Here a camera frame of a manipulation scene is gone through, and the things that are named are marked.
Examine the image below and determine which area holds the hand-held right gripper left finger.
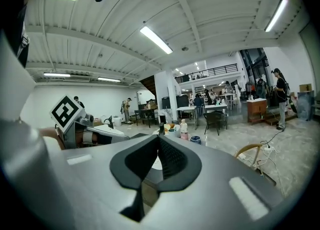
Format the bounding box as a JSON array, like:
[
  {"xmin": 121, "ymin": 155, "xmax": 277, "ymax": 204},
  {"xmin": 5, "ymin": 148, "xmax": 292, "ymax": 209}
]
[{"xmin": 46, "ymin": 135, "xmax": 159, "ymax": 225}]

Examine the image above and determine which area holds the black cabinet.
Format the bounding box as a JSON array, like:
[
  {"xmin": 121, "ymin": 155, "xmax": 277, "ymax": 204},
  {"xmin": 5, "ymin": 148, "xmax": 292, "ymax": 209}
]
[{"xmin": 161, "ymin": 95, "xmax": 189, "ymax": 110}]

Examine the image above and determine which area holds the white power strip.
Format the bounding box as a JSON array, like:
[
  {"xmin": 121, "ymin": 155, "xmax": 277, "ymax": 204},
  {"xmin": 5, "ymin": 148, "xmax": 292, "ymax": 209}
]
[{"xmin": 259, "ymin": 143, "xmax": 276, "ymax": 153}]

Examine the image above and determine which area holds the wooden cabinet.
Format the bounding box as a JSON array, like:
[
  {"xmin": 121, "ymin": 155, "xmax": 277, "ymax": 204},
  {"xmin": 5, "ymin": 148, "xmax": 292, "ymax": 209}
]
[{"xmin": 246, "ymin": 98, "xmax": 268, "ymax": 125}]

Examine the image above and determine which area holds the black table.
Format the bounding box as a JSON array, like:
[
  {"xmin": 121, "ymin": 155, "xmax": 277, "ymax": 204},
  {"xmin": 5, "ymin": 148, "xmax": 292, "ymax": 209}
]
[{"xmin": 134, "ymin": 108, "xmax": 160, "ymax": 128}]

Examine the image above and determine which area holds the wooden chair brown seat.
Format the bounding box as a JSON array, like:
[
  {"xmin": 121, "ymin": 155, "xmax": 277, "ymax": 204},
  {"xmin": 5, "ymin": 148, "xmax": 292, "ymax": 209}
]
[{"xmin": 233, "ymin": 143, "xmax": 264, "ymax": 175}]

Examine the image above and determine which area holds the black chair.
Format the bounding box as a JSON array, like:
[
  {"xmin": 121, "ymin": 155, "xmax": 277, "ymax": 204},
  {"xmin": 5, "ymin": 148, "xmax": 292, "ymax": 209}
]
[{"xmin": 202, "ymin": 112, "xmax": 224, "ymax": 136}]

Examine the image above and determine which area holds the black mezzanine railing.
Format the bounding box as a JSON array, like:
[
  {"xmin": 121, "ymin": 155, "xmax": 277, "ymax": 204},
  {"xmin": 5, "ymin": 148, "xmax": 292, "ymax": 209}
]
[{"xmin": 174, "ymin": 63, "xmax": 238, "ymax": 83}]

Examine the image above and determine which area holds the person's black top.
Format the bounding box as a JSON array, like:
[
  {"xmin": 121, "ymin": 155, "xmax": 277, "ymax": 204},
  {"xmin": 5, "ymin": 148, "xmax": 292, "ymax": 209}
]
[{"xmin": 9, "ymin": 3, "xmax": 31, "ymax": 68}]

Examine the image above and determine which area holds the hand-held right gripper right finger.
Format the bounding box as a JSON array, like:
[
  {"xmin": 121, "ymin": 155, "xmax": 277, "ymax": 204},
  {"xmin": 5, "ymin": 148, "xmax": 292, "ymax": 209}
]
[{"xmin": 143, "ymin": 135, "xmax": 286, "ymax": 227}]

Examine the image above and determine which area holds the grey stone slab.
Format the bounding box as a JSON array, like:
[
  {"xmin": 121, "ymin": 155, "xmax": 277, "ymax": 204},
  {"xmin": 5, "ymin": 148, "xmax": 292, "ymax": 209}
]
[{"xmin": 297, "ymin": 91, "xmax": 315, "ymax": 121}]

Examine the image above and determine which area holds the marble pattern box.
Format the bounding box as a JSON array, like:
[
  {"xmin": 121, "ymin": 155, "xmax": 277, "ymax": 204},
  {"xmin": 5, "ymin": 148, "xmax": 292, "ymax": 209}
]
[{"xmin": 158, "ymin": 108, "xmax": 178, "ymax": 125}]

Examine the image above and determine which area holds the pink bottle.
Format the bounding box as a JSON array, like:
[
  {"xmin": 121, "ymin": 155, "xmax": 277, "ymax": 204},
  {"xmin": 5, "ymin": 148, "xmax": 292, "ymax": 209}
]
[{"xmin": 180, "ymin": 119, "xmax": 189, "ymax": 141}]

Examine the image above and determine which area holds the light blue cup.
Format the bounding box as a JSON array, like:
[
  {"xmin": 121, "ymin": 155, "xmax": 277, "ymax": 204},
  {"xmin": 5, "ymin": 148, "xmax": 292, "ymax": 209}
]
[{"xmin": 168, "ymin": 124, "xmax": 182, "ymax": 138}]

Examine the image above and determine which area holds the white table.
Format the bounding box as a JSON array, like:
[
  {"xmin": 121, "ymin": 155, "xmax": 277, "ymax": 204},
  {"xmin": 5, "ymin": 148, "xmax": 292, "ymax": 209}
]
[
  {"xmin": 204, "ymin": 103, "xmax": 229, "ymax": 130},
  {"xmin": 176, "ymin": 105, "xmax": 199, "ymax": 130}
]

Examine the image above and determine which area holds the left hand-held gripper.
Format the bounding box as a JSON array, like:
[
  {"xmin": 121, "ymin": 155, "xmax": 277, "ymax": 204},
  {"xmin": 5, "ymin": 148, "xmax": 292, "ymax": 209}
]
[{"xmin": 49, "ymin": 95, "xmax": 131, "ymax": 150}]

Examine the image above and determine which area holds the curved black faucet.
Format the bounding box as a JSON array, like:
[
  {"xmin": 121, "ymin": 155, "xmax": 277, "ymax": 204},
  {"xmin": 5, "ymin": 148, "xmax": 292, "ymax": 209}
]
[{"xmin": 103, "ymin": 115, "xmax": 115, "ymax": 130}]

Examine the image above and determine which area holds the person's left forearm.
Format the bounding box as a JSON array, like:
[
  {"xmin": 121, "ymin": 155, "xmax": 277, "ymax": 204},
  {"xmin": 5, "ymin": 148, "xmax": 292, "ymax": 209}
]
[{"xmin": 37, "ymin": 127, "xmax": 65, "ymax": 151}]

